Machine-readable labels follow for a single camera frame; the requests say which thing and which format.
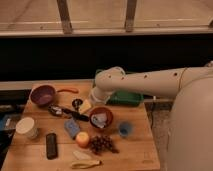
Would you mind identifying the yellow banana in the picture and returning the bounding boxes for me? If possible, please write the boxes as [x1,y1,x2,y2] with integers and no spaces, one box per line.
[71,160,101,169]

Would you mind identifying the white paper cup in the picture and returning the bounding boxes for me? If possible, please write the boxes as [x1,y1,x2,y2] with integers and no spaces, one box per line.
[16,117,38,139]

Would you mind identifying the black remote control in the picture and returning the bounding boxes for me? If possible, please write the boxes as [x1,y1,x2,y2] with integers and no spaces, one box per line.
[46,133,58,160]

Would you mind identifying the bunch of dark grapes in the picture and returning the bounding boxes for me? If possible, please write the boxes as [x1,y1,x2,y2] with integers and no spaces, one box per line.
[89,135,119,155]

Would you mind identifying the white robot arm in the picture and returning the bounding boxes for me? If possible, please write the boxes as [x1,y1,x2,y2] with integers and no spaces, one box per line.
[88,60,213,171]

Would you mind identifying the white grey towel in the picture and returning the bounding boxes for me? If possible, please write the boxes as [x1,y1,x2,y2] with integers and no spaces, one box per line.
[91,113,107,128]

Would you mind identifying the blue plastic cup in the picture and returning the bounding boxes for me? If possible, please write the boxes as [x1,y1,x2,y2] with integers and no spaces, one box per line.
[118,121,133,138]

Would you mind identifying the pale wedge slice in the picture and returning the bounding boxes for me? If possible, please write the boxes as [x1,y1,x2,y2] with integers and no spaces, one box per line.
[73,150,91,160]

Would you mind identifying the green plastic tray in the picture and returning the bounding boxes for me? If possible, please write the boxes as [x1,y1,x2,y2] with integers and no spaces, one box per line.
[94,68,145,108]

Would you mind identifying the red-brown bowl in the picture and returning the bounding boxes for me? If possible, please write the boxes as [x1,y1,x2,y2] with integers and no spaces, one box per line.
[89,107,113,130]

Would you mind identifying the purple bowl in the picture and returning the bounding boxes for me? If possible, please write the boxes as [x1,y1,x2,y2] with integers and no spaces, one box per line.
[30,85,56,107]

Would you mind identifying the black handled kitchen tool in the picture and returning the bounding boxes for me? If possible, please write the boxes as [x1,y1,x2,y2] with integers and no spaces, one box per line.
[48,105,89,122]

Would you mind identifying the blue sponge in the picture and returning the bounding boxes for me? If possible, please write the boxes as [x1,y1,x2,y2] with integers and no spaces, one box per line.
[64,119,80,139]

